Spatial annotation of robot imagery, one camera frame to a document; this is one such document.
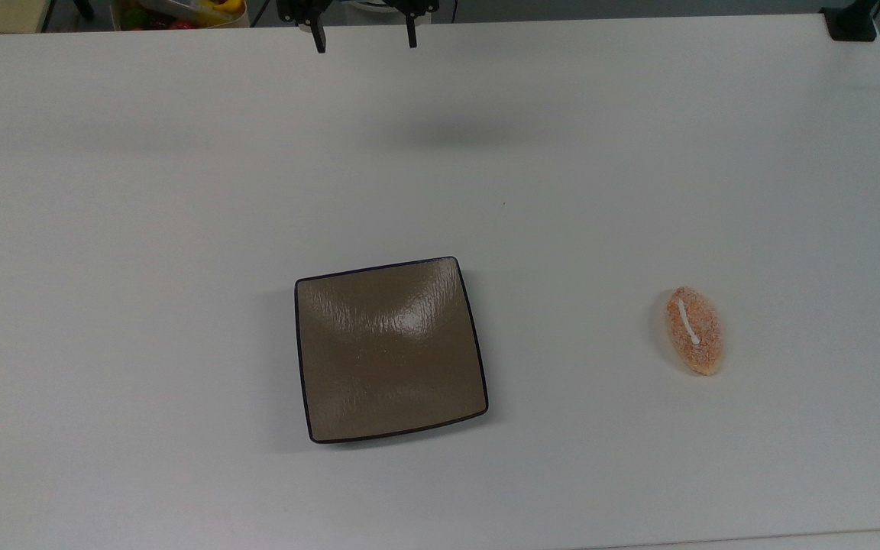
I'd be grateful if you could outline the orange sugared bread roll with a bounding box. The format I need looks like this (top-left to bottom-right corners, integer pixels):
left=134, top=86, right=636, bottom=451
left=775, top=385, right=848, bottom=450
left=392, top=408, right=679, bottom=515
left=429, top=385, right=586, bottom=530
left=665, top=286, right=724, bottom=377

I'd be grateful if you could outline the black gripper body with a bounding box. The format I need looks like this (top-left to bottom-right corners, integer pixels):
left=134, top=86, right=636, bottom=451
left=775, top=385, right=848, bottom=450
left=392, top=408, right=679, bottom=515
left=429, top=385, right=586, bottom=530
left=277, top=0, right=441, bottom=26

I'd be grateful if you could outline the black table clamp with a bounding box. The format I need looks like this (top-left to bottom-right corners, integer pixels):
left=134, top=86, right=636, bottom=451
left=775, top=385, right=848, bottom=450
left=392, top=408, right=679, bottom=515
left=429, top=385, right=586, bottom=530
left=820, top=0, right=880, bottom=43

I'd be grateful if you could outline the square brown ceramic plate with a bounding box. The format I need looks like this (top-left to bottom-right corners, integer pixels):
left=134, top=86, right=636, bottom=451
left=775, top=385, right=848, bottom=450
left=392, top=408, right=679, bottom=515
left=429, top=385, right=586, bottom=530
left=293, top=256, right=490, bottom=445

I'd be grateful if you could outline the box of toy fruits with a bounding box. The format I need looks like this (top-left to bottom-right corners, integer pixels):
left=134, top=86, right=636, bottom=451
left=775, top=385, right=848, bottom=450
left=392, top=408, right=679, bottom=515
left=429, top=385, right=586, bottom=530
left=110, top=0, right=251, bottom=31

